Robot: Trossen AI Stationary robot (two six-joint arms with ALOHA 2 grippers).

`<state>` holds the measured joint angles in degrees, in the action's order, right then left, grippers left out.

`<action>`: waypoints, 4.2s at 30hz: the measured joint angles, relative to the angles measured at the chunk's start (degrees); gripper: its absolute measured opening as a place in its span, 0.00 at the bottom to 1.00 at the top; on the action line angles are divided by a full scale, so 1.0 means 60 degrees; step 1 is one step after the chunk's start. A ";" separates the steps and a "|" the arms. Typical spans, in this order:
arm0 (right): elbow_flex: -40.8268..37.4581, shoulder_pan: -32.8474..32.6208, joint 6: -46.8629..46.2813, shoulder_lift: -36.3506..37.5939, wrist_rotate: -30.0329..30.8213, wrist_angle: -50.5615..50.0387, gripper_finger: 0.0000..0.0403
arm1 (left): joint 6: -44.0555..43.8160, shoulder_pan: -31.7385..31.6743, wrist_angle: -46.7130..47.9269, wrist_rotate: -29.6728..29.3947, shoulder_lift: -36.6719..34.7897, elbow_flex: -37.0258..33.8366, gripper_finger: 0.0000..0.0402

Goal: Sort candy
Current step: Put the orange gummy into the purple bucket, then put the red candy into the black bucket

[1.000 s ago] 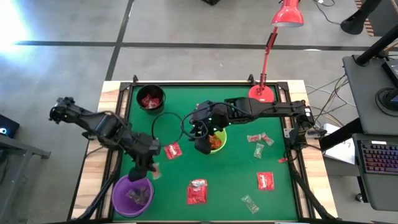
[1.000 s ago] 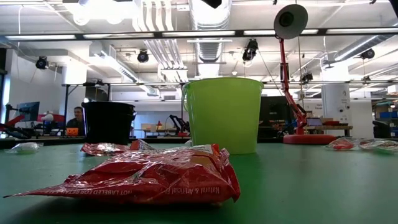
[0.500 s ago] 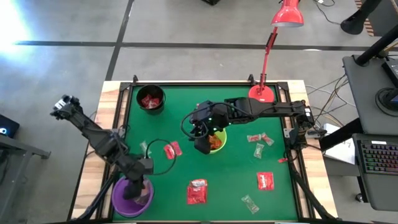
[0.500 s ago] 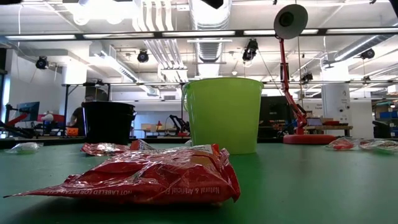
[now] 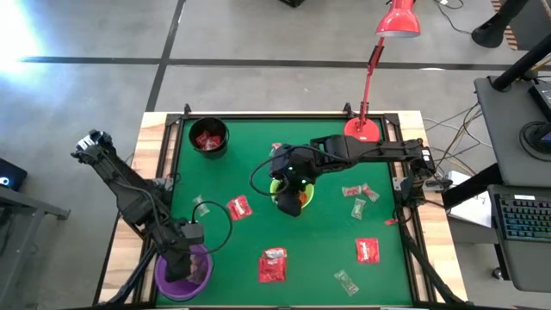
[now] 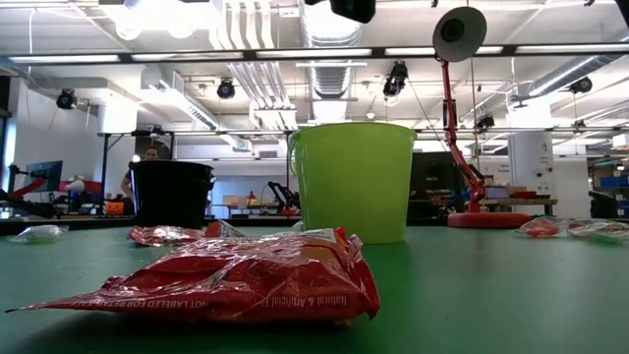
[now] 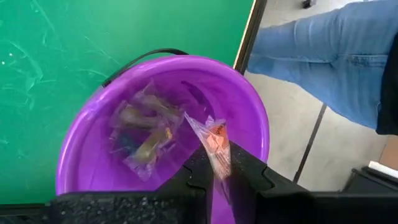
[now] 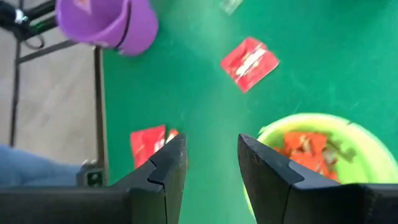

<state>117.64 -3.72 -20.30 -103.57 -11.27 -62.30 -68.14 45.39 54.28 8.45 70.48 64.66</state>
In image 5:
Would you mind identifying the black plastic bucket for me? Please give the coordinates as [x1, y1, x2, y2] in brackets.
[189, 115, 231, 160]

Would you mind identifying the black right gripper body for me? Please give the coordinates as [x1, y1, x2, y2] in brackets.
[275, 148, 323, 193]

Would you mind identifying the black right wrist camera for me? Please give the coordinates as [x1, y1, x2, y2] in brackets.
[269, 146, 291, 174]

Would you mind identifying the gray desk top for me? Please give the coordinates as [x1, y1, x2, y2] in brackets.
[473, 75, 551, 189]

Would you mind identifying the black table frame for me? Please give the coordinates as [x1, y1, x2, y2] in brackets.
[154, 103, 421, 308]

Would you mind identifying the large red candy bag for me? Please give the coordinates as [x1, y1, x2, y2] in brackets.
[258, 257, 288, 284]

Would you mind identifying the black round base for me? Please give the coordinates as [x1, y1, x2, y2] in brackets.
[519, 120, 551, 157]

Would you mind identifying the black stand pole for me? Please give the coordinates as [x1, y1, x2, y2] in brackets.
[492, 34, 551, 92]

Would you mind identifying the black computer keyboard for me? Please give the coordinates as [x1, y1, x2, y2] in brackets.
[486, 183, 551, 294]

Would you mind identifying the green plastic bucket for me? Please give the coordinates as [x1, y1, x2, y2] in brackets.
[269, 178, 315, 210]

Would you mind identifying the purple plastic bucket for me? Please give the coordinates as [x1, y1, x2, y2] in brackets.
[154, 243, 215, 302]

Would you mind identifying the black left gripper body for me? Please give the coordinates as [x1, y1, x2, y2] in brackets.
[155, 223, 190, 261]

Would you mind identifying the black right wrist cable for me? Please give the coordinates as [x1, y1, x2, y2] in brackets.
[249, 148, 294, 197]

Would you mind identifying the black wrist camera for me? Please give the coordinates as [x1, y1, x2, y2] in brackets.
[180, 221, 206, 245]
[269, 146, 291, 174]

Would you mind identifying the black stand base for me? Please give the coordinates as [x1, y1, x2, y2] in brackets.
[471, 0, 530, 49]

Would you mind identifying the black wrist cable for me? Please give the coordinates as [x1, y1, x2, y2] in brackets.
[249, 148, 294, 197]
[191, 200, 233, 255]

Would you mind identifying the black device with light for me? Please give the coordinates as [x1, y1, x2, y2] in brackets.
[0, 158, 28, 192]

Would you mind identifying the white paper sheet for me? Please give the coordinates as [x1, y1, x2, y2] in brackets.
[447, 170, 494, 229]

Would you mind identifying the gray metal desk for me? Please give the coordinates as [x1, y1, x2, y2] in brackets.
[0, 184, 71, 310]

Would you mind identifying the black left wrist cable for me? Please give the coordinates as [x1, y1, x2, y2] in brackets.
[191, 200, 233, 255]

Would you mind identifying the red desk lamp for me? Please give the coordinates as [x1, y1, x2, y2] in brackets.
[343, 0, 422, 143]

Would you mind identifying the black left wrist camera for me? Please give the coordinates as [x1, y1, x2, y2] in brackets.
[180, 221, 206, 245]

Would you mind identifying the green table mat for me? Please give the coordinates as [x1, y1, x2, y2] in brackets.
[157, 118, 414, 307]

